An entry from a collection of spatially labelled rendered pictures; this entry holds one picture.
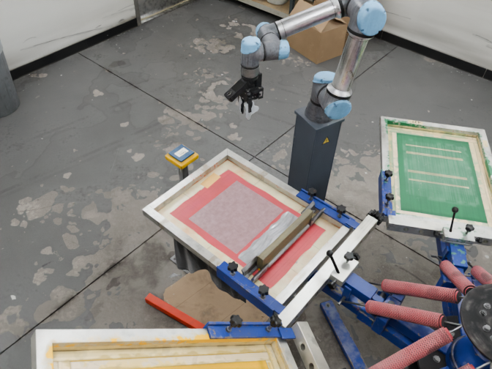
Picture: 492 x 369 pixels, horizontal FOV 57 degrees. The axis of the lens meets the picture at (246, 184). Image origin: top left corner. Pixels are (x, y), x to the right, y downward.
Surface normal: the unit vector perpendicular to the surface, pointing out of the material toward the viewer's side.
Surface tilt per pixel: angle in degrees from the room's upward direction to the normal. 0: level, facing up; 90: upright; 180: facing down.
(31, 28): 90
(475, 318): 0
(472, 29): 90
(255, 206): 0
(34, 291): 0
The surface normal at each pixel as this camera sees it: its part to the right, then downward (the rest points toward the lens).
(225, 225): 0.03, -0.70
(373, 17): 0.25, 0.60
